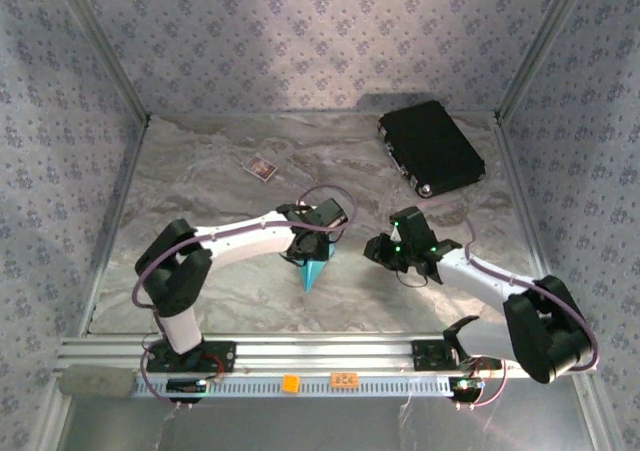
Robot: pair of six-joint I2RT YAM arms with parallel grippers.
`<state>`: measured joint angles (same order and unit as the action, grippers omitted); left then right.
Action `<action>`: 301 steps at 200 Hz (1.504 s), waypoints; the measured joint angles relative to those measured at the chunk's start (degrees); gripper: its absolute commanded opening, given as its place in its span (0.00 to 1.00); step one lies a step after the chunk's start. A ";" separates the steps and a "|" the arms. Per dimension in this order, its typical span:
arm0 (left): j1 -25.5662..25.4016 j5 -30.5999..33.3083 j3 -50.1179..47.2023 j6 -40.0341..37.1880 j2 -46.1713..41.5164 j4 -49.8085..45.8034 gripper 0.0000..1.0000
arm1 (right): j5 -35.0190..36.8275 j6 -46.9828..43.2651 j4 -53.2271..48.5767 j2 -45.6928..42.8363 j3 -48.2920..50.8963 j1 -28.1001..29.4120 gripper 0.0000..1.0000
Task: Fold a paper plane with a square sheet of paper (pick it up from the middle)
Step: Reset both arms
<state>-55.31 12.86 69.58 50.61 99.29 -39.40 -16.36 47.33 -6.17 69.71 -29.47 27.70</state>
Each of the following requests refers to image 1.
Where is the light blue paper sheet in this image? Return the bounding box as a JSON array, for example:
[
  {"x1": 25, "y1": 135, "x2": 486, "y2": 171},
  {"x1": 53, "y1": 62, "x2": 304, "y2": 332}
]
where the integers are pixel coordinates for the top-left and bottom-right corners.
[{"x1": 297, "y1": 240, "x2": 337, "y2": 294}]

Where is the small printed card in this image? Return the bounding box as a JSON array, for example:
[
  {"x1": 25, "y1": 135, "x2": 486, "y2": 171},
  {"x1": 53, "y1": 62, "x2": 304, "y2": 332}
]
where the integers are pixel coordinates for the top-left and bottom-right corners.
[{"x1": 243, "y1": 153, "x2": 279, "y2": 182}]

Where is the black hard case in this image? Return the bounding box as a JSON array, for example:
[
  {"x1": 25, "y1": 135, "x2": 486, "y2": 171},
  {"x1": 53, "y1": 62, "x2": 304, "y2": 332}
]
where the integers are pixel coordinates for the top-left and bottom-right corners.
[{"x1": 377, "y1": 99, "x2": 487, "y2": 200}]

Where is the right controller board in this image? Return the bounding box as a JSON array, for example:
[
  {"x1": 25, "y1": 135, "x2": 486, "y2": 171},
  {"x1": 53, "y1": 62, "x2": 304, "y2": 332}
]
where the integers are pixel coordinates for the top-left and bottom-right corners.
[{"x1": 448, "y1": 376, "x2": 486, "y2": 395}]

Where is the controller board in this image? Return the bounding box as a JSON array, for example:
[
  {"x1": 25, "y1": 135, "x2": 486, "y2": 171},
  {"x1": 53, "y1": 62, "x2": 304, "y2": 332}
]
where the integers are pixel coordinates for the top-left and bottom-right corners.
[
  {"x1": 448, "y1": 376, "x2": 486, "y2": 395},
  {"x1": 166, "y1": 378, "x2": 209, "y2": 395}
]

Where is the left controller board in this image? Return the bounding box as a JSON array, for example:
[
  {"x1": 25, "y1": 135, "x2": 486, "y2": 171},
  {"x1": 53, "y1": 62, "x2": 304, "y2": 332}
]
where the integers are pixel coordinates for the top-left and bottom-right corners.
[{"x1": 166, "y1": 378, "x2": 209, "y2": 395}]

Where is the grey foam block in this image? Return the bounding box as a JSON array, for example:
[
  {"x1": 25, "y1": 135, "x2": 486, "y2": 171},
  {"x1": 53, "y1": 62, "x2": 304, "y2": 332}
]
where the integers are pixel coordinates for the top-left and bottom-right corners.
[{"x1": 58, "y1": 364, "x2": 137, "y2": 399}]

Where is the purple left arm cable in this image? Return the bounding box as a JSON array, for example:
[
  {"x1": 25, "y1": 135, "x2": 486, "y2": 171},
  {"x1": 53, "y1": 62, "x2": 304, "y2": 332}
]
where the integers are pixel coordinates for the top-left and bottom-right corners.
[{"x1": 130, "y1": 184, "x2": 358, "y2": 412}]

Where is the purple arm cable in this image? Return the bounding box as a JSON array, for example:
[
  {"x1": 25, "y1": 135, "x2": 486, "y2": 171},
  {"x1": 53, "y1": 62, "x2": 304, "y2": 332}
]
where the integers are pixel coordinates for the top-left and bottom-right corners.
[
  {"x1": 130, "y1": 184, "x2": 358, "y2": 412},
  {"x1": 414, "y1": 200, "x2": 600, "y2": 410}
]

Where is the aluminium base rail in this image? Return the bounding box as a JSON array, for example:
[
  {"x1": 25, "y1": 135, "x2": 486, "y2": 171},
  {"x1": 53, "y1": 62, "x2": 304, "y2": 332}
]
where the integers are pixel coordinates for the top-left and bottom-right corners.
[{"x1": 55, "y1": 333, "x2": 531, "y2": 376}]

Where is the aluminium side rail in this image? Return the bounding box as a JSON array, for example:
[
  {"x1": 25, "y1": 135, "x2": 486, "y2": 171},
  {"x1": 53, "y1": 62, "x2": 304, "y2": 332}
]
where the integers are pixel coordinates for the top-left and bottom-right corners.
[
  {"x1": 494, "y1": 118, "x2": 556, "y2": 282},
  {"x1": 79, "y1": 118, "x2": 151, "y2": 336}
]

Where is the white slotted cable duct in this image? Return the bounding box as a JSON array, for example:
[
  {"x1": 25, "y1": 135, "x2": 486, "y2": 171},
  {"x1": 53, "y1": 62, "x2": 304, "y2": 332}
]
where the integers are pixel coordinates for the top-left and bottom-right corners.
[{"x1": 134, "y1": 373, "x2": 454, "y2": 398}]

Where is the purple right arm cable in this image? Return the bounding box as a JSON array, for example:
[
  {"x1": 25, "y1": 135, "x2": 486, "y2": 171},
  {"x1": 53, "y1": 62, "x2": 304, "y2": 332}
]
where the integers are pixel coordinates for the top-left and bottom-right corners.
[{"x1": 414, "y1": 200, "x2": 600, "y2": 410}]

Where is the aluminium frame post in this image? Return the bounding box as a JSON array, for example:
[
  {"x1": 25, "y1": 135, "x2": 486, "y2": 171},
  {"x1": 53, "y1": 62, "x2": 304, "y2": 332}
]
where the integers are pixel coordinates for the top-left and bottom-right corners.
[{"x1": 494, "y1": 0, "x2": 596, "y2": 122}]

